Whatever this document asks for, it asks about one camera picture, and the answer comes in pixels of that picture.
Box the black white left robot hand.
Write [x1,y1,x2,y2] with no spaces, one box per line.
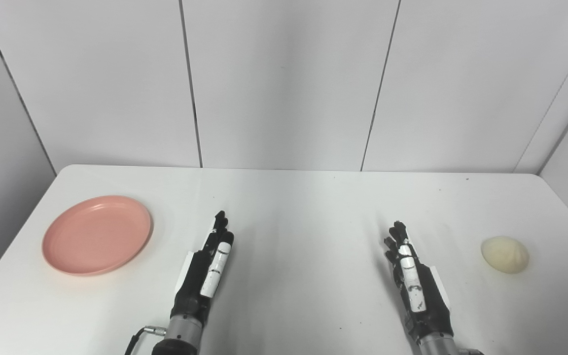
[170,211,235,327]

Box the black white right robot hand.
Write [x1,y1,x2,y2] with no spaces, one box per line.
[384,221,455,344]

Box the cream steamed bun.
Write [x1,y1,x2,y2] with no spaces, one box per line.
[481,236,530,275]

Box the pink round plate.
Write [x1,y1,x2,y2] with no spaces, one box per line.
[42,195,153,276]

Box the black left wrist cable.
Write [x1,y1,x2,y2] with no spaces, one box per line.
[125,325,168,355]

